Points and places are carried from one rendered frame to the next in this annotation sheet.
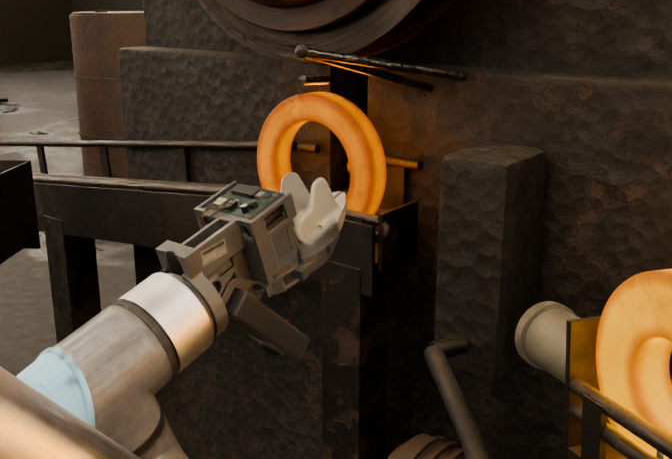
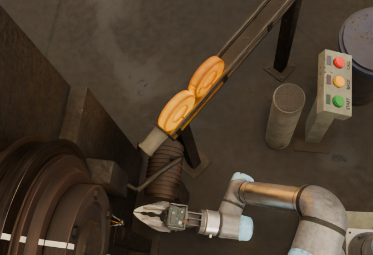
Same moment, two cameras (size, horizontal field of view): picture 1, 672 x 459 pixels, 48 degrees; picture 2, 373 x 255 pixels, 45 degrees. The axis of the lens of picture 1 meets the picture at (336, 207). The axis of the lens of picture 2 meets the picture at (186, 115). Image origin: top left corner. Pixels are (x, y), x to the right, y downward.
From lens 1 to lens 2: 1.33 m
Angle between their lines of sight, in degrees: 81
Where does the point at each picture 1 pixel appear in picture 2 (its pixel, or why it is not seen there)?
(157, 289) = (213, 219)
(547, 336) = (156, 145)
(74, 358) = (239, 221)
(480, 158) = (110, 170)
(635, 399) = (176, 121)
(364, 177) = not seen: hidden behind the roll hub
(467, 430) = (159, 172)
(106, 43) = not seen: outside the picture
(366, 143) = not seen: hidden behind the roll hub
